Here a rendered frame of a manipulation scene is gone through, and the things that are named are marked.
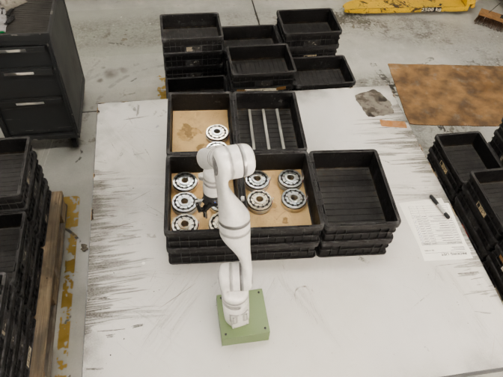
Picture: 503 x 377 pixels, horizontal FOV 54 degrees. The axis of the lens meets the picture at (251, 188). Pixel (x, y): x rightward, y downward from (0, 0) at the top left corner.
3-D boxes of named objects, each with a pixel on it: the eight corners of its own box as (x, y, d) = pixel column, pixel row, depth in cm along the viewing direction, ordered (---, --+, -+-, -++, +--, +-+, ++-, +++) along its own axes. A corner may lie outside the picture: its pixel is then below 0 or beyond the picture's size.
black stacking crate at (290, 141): (304, 169, 220) (308, 151, 211) (237, 170, 217) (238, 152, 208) (291, 109, 245) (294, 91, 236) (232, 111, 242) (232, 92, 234)
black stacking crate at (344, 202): (393, 241, 197) (401, 224, 189) (320, 244, 195) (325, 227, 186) (370, 167, 223) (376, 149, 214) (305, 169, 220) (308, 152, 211)
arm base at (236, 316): (253, 322, 177) (252, 301, 163) (228, 330, 175) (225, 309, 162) (245, 299, 182) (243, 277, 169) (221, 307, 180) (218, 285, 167)
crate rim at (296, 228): (324, 230, 187) (325, 227, 185) (245, 234, 184) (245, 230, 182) (307, 154, 212) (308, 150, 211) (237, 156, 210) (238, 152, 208)
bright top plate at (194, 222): (199, 233, 189) (199, 233, 189) (173, 237, 188) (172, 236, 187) (196, 213, 196) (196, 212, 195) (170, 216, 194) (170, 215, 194)
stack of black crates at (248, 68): (281, 97, 354) (287, 43, 319) (289, 126, 335) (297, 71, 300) (224, 100, 348) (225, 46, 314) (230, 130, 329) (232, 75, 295)
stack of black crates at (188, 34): (218, 66, 373) (218, 11, 339) (223, 91, 355) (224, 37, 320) (165, 69, 368) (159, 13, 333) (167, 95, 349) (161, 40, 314)
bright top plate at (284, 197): (307, 208, 200) (308, 207, 200) (282, 209, 199) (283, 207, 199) (304, 189, 206) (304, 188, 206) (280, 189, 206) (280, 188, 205)
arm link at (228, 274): (217, 283, 150) (220, 308, 163) (248, 282, 150) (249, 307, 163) (217, 256, 155) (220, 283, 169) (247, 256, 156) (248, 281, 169)
